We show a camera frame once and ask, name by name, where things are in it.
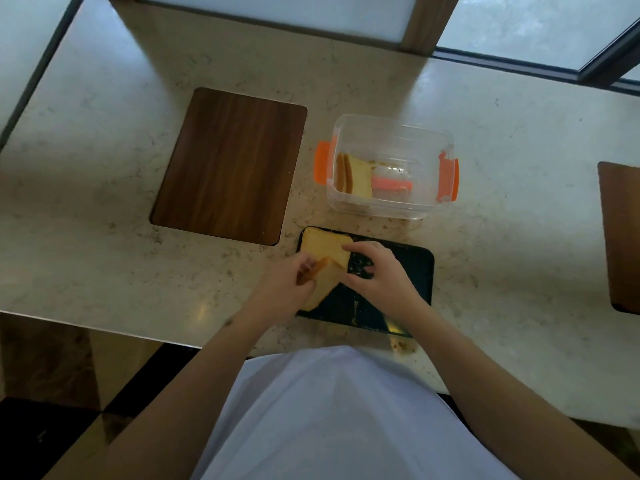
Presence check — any clear container with orange clips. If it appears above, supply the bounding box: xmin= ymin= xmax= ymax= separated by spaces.
xmin=313 ymin=113 xmax=460 ymax=221

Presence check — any person's right hand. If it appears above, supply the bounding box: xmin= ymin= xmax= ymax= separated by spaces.
xmin=341 ymin=240 xmax=432 ymax=331

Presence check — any person's left hand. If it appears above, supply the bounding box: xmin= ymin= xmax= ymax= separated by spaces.
xmin=239 ymin=252 xmax=317 ymax=339

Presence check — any person's left forearm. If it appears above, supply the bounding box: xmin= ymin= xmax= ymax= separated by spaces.
xmin=102 ymin=314 xmax=273 ymax=480

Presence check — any dark green tray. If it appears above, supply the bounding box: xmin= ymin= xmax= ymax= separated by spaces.
xmin=295 ymin=226 xmax=435 ymax=339

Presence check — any white shirt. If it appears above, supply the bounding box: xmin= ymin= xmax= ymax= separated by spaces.
xmin=192 ymin=345 xmax=519 ymax=480

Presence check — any person's right forearm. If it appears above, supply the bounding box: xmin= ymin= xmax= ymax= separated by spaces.
xmin=399 ymin=304 xmax=623 ymax=480

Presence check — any dark metal window frame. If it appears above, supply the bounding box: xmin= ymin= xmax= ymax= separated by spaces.
xmin=432 ymin=17 xmax=640 ymax=97

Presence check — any brown wooden inlay panel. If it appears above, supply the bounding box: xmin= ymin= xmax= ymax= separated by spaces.
xmin=597 ymin=161 xmax=640 ymax=315
xmin=149 ymin=87 xmax=308 ymax=247

